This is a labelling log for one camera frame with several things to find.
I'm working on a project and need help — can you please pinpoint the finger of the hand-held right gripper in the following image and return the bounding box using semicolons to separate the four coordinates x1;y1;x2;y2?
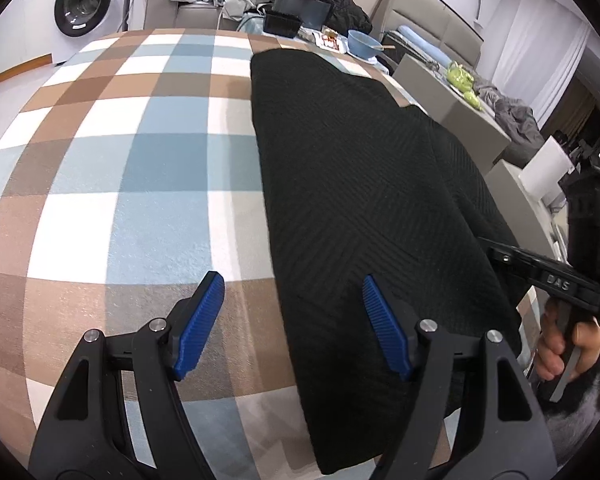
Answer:
477;236;537;273

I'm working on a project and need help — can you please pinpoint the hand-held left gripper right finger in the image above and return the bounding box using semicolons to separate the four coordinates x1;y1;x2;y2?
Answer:
362;275;561;480

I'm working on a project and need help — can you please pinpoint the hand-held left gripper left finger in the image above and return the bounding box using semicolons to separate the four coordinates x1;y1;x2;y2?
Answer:
27;271;226;480

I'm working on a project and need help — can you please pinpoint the black knit sweater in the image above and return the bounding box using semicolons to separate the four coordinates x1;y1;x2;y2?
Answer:
250;50;531;476

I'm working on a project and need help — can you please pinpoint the person's right forearm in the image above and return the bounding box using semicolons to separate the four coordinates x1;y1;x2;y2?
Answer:
542;372;600;463

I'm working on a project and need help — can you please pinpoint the person's right hand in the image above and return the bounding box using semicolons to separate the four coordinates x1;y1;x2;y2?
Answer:
535;306;600;383

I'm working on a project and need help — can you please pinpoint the grey square stool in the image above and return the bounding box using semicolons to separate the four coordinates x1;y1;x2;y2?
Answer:
484;159;567;258

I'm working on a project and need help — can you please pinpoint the white paper roll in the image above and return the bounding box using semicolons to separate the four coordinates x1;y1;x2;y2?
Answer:
522;137;574;202

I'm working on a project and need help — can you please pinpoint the crumpled grey blanket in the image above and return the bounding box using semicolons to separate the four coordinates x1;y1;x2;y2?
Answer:
474;79;547;167

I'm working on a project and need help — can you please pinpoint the grey ottoman table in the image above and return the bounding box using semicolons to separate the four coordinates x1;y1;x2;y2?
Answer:
392;54;512;172

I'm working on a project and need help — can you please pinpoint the green plush toy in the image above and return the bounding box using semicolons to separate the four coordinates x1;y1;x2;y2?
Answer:
445;60;484;109

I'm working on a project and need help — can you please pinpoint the checkered blanket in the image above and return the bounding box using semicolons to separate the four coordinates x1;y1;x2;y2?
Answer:
0;27;543;480

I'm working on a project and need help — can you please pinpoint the white curtain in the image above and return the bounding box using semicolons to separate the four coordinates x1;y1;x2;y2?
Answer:
479;0;592;127

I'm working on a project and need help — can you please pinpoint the folded light blue blanket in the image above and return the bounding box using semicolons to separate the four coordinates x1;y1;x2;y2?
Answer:
394;24;449;64

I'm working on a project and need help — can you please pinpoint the blue bowl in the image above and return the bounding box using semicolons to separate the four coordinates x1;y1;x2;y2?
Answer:
347;29;384;61

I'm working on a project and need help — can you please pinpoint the white food tray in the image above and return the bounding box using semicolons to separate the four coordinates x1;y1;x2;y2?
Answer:
312;29;347;54

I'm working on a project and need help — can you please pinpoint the black puffer jacket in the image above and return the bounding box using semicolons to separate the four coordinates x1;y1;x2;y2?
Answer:
259;0;374;39

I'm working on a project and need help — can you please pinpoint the small black plastic tray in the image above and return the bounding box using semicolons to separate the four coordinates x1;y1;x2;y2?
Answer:
262;10;304;39

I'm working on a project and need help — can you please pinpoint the large black plastic tub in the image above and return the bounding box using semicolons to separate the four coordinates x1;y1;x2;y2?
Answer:
271;0;336;31

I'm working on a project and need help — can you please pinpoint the white washing machine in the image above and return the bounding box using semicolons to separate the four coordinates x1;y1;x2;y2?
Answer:
51;0;132;67

